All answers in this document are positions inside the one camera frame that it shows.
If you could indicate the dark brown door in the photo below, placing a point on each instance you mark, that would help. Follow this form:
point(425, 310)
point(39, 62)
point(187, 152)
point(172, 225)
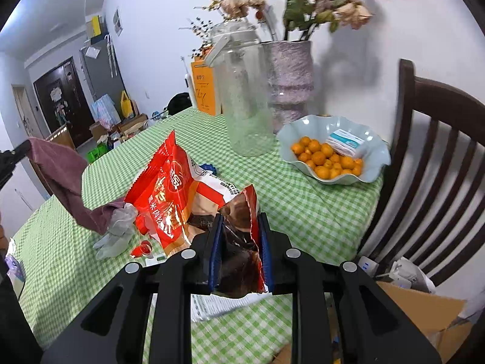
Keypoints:
point(72, 94)

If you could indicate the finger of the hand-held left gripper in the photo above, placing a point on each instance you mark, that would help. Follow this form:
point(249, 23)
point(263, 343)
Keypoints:
point(15, 153)

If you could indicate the purple tissue box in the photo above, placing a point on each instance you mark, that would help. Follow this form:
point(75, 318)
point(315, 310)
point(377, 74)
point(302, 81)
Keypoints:
point(14, 265)

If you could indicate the grey refrigerator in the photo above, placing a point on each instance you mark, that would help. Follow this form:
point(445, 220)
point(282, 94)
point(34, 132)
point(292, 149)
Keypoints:
point(102, 72)

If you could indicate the orange carton box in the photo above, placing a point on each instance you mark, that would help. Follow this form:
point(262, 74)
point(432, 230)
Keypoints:
point(204, 91)

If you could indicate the black bag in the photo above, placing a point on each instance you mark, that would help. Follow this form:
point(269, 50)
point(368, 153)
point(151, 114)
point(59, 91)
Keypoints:
point(179, 104)

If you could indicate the cardboard box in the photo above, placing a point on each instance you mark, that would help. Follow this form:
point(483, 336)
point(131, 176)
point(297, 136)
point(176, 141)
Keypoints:
point(435, 311)
point(125, 127)

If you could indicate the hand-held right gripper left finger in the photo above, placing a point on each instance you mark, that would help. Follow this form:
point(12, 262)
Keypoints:
point(216, 258)

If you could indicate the white wall device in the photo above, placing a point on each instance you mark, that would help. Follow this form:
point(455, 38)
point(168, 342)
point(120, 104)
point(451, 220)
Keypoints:
point(186, 79)

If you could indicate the small red wrapper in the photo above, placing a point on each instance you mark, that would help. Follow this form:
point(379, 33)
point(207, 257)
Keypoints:
point(142, 250)

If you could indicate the tall clear glass jar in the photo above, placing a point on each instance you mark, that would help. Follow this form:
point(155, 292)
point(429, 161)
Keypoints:
point(246, 113)

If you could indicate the green bag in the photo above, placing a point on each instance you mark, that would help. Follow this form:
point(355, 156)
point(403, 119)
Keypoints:
point(96, 153)

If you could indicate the translucent plastic glove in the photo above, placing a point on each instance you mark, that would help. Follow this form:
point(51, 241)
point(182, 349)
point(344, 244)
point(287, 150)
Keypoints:
point(117, 231)

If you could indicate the dried branch bouquet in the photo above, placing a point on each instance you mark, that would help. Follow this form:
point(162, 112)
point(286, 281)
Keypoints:
point(235, 5)

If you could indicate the white printed plastic bag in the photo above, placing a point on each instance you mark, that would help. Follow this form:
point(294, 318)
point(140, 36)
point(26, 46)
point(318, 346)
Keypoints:
point(223, 305)

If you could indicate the dried rose bouquet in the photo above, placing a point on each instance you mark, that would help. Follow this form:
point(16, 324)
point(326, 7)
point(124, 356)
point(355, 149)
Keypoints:
point(303, 3)

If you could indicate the flat cardboard box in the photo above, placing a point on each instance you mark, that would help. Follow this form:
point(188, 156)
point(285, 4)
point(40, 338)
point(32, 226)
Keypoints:
point(125, 127)

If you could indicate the pile of kumquats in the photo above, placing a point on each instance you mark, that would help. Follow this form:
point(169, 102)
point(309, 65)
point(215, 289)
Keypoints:
point(322, 159)

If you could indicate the mauve textured vase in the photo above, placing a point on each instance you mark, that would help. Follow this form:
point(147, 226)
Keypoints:
point(291, 76)

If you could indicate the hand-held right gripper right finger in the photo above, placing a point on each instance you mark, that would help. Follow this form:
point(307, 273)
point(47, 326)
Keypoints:
point(267, 265)

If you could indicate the white power adapter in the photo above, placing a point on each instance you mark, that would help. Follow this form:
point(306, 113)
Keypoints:
point(366, 266)

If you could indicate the yellow box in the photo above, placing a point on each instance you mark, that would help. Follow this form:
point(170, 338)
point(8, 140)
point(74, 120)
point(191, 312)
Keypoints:
point(97, 25)

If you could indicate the yellow tote bag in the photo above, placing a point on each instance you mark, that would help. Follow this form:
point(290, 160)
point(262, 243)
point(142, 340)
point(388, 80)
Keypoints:
point(129, 106)

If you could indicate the pale blue wavy bowl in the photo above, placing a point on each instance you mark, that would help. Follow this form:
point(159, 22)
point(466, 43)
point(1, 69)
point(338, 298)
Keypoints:
point(375, 159)

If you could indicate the light blue patterned bag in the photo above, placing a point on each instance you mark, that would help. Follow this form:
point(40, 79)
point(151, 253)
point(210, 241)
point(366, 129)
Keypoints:
point(105, 112)

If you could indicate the brown red snack wrapper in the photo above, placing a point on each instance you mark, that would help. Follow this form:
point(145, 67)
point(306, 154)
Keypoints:
point(238, 261)

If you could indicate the small white sachet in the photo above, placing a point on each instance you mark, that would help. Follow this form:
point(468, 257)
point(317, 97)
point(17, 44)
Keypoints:
point(153, 261)

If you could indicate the white blue tissue packet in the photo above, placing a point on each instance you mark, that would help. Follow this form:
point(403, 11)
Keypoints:
point(346, 142)

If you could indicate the blue plastic cap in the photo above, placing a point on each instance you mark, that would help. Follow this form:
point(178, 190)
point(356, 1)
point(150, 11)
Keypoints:
point(207, 167)

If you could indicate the red white snack bag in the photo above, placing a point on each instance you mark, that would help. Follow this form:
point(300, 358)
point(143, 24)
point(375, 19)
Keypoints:
point(163, 197)

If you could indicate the dark wooden chair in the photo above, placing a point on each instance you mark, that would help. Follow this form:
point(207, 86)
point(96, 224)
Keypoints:
point(407, 102)

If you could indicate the mauve cloth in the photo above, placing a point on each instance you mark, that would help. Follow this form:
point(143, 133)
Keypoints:
point(60, 170)

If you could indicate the green checked tablecloth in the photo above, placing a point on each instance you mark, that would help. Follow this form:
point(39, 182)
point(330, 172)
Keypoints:
point(303, 216)

